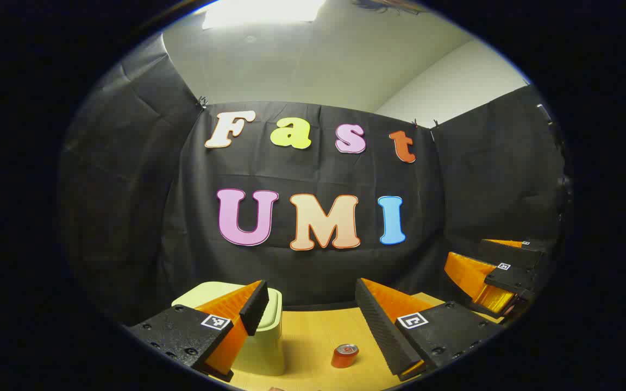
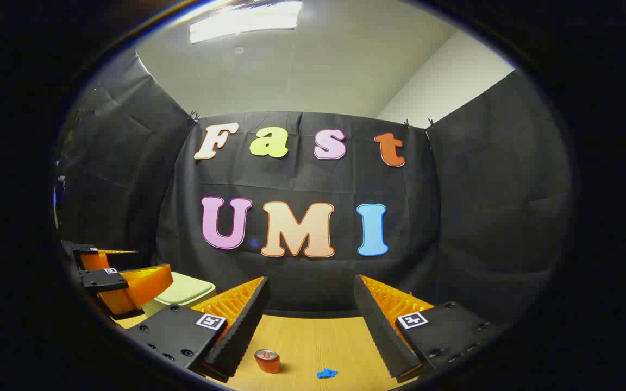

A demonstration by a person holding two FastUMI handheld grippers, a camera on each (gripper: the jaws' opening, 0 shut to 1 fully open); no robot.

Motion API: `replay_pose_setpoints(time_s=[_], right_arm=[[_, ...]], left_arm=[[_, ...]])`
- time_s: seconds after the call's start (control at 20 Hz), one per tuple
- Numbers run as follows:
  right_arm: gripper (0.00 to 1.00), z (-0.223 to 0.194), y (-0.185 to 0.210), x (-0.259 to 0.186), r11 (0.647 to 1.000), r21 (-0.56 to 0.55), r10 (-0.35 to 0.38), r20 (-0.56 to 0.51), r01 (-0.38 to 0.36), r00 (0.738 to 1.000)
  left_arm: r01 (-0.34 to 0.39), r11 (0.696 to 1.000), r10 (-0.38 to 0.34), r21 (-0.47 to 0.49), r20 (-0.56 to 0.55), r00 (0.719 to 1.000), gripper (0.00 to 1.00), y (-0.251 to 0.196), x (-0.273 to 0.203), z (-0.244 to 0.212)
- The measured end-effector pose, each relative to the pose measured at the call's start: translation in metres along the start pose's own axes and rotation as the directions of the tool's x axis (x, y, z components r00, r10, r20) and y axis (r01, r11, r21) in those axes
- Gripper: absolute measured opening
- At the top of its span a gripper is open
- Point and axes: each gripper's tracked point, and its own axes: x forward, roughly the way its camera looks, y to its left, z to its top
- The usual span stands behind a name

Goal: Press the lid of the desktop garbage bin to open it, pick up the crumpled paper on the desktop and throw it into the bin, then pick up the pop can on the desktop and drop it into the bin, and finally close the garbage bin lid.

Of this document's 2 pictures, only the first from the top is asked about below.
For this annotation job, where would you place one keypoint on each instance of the wooden desktop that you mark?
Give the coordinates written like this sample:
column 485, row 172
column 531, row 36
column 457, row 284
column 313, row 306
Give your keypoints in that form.
column 313, row 336

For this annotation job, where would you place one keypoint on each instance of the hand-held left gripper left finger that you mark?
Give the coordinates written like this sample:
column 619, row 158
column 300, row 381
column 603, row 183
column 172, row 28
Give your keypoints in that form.
column 256, row 307

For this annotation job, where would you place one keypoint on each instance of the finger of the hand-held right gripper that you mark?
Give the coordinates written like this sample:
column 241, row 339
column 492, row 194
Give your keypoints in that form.
column 511, row 279
column 508, row 252

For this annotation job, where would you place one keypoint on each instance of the ceiling light panel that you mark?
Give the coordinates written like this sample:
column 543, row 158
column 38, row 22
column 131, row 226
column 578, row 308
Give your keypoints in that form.
column 264, row 11

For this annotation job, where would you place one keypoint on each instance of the red pop can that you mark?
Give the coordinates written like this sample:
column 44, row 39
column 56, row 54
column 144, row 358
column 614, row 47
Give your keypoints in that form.
column 344, row 357

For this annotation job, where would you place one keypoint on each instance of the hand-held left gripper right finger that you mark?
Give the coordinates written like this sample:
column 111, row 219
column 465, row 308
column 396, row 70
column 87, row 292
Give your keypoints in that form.
column 378, row 331

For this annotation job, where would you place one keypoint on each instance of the black backdrop cloth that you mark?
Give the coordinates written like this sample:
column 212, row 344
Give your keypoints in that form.
column 313, row 271

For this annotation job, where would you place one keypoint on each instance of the green desktop garbage bin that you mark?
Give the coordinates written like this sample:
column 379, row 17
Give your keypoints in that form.
column 267, row 353

